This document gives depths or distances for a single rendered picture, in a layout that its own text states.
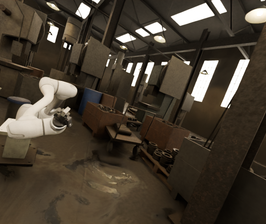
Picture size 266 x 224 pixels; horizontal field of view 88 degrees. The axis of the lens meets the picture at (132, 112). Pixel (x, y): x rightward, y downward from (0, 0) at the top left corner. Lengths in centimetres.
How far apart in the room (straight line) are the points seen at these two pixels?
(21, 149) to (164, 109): 477
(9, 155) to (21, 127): 116
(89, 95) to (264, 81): 401
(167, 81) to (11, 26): 451
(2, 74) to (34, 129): 381
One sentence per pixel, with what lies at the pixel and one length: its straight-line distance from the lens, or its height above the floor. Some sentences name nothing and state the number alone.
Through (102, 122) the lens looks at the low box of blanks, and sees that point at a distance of 299.
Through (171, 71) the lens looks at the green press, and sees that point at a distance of 527.
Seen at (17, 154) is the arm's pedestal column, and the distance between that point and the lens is 208.
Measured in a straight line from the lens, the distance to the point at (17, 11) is 476.
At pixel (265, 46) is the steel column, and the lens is 177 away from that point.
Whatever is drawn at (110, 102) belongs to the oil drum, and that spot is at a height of 70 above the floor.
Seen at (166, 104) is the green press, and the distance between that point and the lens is 573.
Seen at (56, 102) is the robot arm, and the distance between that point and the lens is 164.
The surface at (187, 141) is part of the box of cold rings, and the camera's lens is 206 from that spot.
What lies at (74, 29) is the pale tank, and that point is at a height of 386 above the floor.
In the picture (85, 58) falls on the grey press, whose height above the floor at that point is 173.
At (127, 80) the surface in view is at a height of 168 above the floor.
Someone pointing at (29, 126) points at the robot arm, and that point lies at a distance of 95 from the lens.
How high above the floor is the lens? 112
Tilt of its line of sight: 6 degrees down
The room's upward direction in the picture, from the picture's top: 19 degrees clockwise
